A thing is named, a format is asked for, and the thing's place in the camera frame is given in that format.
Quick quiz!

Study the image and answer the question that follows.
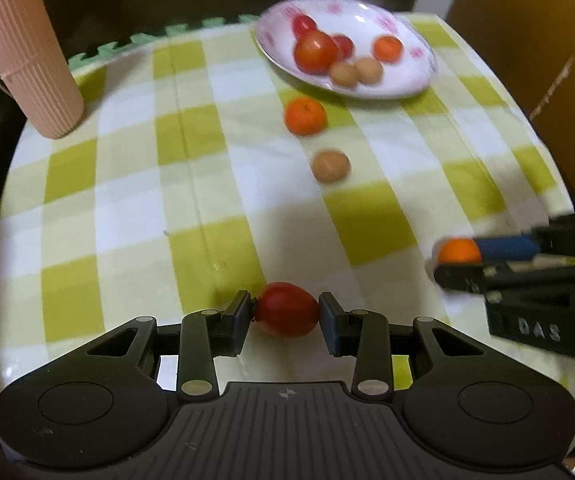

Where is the green foam mat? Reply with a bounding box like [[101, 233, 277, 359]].
[[67, 14, 260, 72]]

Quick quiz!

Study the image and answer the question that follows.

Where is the large red tomato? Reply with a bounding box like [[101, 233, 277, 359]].
[[293, 30, 339, 75]]

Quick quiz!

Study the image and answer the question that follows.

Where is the red cherry tomato with stem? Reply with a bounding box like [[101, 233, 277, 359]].
[[255, 282, 320, 338]]

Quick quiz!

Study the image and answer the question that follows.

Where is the orange tangerine front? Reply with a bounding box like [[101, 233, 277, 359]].
[[372, 35, 403, 64]]

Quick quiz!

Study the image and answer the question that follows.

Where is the green checked tablecloth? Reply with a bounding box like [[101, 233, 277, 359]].
[[0, 15, 575, 398]]

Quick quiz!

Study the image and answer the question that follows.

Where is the brown longan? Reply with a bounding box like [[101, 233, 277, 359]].
[[353, 56, 384, 86], [329, 61, 359, 89], [310, 151, 351, 183]]

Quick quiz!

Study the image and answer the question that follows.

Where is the brown longan front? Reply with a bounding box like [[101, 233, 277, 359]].
[[329, 61, 359, 89]]

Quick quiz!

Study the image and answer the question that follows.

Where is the orange tangerine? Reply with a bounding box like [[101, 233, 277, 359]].
[[284, 98, 327, 136], [372, 35, 403, 64], [437, 237, 483, 264]]

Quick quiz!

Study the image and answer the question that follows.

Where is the small red cherry tomato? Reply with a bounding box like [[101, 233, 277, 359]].
[[332, 34, 355, 61]]

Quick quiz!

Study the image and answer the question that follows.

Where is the pink ribbed cylinder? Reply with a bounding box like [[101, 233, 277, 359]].
[[0, 0, 85, 139]]

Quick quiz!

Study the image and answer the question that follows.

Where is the white floral plate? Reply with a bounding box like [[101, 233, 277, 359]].
[[254, 0, 438, 100]]

